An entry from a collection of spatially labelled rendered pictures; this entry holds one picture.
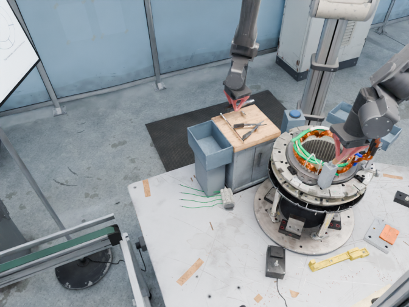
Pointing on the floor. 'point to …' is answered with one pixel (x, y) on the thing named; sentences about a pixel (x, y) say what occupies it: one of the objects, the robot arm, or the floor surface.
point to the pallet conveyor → (94, 240)
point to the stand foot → (70, 272)
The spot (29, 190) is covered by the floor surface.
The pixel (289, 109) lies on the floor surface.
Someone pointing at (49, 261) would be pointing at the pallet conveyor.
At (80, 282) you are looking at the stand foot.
